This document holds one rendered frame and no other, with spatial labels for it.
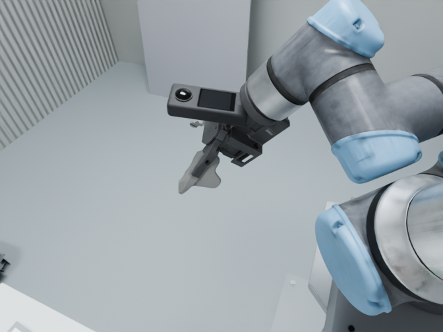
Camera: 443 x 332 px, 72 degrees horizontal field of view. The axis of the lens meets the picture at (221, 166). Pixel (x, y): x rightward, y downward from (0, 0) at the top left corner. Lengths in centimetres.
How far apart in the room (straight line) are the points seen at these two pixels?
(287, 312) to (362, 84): 123
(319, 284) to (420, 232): 37
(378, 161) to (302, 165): 167
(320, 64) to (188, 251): 136
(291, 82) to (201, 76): 206
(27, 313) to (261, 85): 44
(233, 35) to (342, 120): 193
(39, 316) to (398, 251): 44
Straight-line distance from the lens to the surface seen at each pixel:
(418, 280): 31
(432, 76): 40
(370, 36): 35
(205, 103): 44
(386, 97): 35
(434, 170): 44
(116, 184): 200
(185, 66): 246
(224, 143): 46
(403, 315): 56
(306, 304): 149
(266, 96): 39
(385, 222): 31
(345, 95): 34
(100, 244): 176
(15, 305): 55
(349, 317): 53
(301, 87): 38
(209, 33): 230
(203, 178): 50
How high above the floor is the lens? 139
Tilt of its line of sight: 45 degrees down
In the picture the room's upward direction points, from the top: 4 degrees counter-clockwise
